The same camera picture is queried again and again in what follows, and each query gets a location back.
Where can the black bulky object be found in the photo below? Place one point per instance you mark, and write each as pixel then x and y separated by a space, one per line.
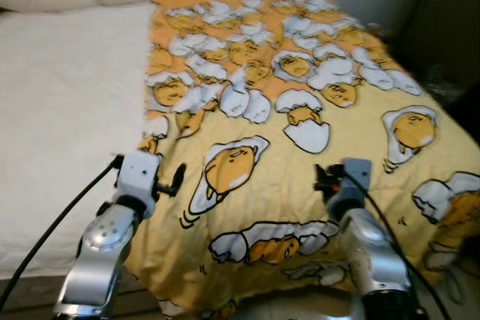
pixel 469 114

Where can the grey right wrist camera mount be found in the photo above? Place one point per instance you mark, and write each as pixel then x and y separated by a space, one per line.
pixel 354 181

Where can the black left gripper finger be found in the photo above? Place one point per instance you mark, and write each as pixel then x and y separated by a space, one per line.
pixel 179 177

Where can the yellow egg print blanket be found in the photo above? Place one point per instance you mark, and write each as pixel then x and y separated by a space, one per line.
pixel 285 185

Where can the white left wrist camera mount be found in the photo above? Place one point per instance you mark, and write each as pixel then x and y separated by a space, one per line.
pixel 139 174

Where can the brown bed base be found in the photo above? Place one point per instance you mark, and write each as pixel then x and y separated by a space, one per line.
pixel 30 294

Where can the dark tall furniture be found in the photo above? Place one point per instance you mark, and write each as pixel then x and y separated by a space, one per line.
pixel 442 20

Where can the white quilted mattress pad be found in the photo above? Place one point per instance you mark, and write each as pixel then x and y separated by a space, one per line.
pixel 60 110

